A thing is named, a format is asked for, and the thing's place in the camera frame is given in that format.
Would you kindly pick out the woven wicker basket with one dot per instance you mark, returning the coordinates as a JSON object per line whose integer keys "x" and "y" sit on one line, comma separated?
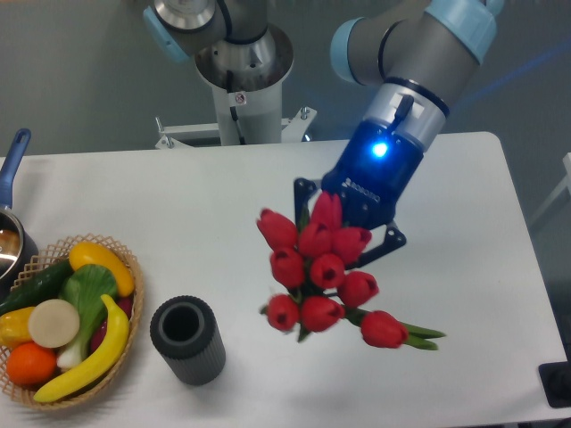
{"x": 51, "y": 254}

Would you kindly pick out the red tulip bouquet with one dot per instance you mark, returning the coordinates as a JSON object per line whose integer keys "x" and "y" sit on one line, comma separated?
{"x": 313, "y": 259}

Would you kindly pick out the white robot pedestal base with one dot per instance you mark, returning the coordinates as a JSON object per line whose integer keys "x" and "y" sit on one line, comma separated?
{"x": 246, "y": 85}

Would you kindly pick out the white frame at right edge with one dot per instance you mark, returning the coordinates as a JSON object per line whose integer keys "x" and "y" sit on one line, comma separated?
{"x": 555, "y": 201}

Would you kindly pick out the orange fruit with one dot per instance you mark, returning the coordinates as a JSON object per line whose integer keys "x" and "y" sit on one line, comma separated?
{"x": 30, "y": 364}

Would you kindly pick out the yellow banana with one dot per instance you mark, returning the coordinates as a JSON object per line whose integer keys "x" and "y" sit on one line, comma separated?
{"x": 97, "y": 364}

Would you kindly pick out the black device at table edge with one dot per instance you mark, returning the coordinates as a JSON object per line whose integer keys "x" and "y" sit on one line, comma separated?
{"x": 555, "y": 379}

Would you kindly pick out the blue handled saucepan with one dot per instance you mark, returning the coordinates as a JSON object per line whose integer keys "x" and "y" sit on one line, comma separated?
{"x": 17, "y": 247}

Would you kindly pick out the green bok choy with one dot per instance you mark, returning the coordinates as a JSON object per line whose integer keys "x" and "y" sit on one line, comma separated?
{"x": 83, "y": 290}

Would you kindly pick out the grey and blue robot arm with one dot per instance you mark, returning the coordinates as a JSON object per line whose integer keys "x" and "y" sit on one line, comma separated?
{"x": 420, "y": 56}

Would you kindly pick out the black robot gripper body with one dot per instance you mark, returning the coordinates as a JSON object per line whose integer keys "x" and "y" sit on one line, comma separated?
{"x": 371, "y": 175}

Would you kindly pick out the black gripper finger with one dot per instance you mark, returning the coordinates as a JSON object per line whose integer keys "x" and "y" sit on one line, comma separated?
{"x": 304, "y": 190}
{"x": 394, "y": 239}

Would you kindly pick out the yellow bell pepper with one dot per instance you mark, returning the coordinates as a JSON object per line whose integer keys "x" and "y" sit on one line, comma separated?
{"x": 14, "y": 327}

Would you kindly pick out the green cucumber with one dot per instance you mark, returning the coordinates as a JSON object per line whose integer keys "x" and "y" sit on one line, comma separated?
{"x": 45, "y": 285}

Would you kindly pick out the dark grey ribbed vase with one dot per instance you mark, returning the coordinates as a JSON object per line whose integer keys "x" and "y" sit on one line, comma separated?
{"x": 185, "y": 332}

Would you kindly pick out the beige round disc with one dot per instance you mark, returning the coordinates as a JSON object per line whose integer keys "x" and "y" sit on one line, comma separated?
{"x": 53, "y": 323}

